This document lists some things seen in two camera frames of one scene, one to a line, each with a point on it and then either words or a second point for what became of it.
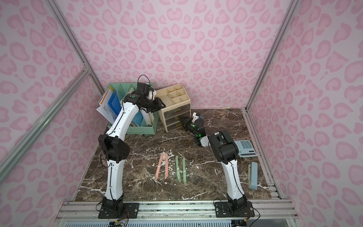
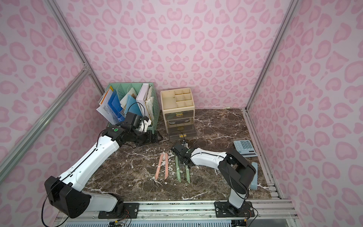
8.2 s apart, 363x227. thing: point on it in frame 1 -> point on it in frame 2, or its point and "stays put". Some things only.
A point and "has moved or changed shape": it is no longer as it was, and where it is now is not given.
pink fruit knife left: x=158 y=170 stays put
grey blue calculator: x=246 y=149 stays put
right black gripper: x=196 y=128 -> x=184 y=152
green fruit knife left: x=178 y=170 stays put
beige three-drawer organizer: x=177 y=104 has moved or changed shape
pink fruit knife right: x=166 y=168 stays put
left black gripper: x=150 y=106 -> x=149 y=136
